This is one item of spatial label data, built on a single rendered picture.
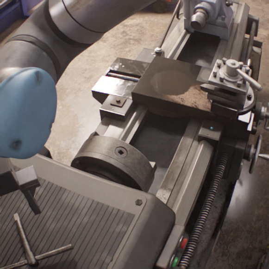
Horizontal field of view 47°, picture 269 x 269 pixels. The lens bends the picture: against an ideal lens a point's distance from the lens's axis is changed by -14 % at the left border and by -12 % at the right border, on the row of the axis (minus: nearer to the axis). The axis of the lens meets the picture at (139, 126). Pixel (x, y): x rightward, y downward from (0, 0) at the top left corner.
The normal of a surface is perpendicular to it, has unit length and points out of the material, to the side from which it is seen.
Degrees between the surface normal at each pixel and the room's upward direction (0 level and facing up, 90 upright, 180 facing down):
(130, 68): 0
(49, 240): 0
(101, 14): 103
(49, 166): 0
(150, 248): 45
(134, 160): 40
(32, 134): 90
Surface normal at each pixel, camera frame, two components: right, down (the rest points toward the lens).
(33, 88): 0.95, 0.19
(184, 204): 0.51, -0.41
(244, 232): -0.04, -0.69
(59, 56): 0.95, -0.01
